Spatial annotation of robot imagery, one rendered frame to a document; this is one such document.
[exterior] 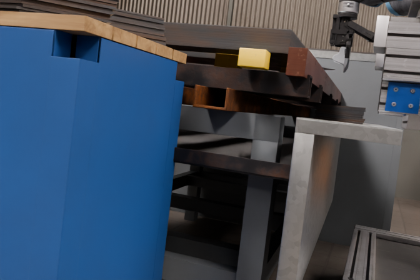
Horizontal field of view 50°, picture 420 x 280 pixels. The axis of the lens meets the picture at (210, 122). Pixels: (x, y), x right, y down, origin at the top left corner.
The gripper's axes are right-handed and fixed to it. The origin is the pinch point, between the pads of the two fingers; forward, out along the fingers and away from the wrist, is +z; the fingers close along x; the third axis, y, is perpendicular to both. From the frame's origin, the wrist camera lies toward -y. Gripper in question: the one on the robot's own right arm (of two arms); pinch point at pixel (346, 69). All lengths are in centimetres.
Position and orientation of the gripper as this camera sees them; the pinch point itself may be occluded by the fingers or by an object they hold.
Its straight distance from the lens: 178.1
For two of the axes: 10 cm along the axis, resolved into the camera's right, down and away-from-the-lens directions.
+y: -9.4, -1.3, 3.2
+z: -1.2, 9.9, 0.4
